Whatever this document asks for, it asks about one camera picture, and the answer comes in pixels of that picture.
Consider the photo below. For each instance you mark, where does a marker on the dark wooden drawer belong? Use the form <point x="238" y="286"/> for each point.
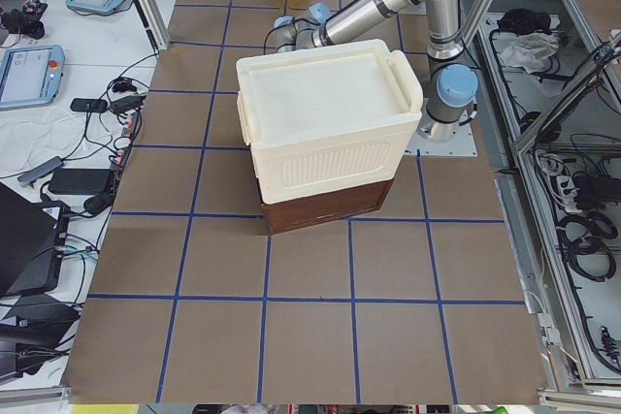
<point x="326" y="207"/>

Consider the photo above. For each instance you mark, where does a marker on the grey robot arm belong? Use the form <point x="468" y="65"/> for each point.
<point x="432" y="26"/>

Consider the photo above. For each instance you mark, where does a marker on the cream plastic storage box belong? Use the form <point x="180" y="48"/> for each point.
<point x="325" y="119"/>

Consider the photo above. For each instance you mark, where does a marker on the black power adapter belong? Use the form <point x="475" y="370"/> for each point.
<point x="79" y="181"/>

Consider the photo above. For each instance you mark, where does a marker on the white power strip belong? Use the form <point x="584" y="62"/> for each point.
<point x="558" y="181"/>

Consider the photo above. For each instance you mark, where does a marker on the white crumpled cloth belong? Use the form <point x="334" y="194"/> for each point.
<point x="531" y="52"/>

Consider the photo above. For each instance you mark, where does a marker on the grey usb hub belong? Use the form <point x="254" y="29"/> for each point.
<point x="40" y="171"/>

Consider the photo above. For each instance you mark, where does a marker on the black laptop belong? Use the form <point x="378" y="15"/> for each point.
<point x="31" y="237"/>

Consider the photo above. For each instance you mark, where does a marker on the blue teach pendant near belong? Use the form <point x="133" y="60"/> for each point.
<point x="31" y="76"/>

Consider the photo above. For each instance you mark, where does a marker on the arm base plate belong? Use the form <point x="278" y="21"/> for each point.
<point x="448" y="145"/>

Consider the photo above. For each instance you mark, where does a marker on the aluminium side frame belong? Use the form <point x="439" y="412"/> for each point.
<point x="551" y="87"/>

